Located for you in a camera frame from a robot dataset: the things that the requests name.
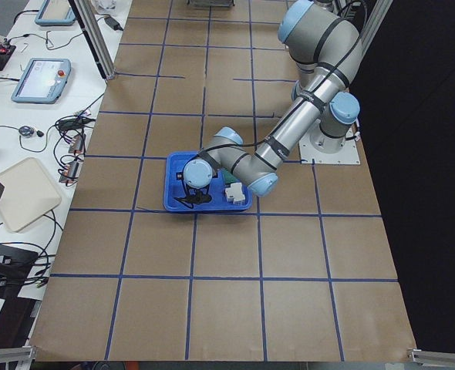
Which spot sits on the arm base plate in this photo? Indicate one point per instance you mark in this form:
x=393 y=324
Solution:
x=317 y=148

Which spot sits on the beige plastic tray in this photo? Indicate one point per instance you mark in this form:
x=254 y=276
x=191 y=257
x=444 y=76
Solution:
x=29 y=192

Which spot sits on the black power adapter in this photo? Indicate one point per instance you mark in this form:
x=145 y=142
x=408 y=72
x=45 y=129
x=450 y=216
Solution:
x=113 y=24

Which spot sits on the blue teach pendant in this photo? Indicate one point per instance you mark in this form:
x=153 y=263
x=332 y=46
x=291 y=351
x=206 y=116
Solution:
x=55 y=13
x=43 y=81

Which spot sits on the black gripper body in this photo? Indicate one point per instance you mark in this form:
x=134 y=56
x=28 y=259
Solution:
x=197 y=191

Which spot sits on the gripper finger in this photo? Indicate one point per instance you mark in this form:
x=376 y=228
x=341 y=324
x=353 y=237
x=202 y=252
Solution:
x=203 y=198
x=184 y=202

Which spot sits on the green terminal block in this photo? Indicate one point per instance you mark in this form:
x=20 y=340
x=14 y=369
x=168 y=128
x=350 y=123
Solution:
x=228 y=177

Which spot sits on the white circuit breaker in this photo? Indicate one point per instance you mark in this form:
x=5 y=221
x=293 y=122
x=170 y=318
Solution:
x=234 y=194

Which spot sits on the aluminium frame post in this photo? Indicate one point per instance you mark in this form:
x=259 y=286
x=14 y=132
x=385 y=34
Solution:
x=83 y=12

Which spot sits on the blue plastic tray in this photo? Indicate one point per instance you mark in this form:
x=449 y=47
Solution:
x=175 y=187

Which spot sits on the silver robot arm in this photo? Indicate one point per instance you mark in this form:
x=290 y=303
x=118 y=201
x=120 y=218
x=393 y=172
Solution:
x=329 y=49

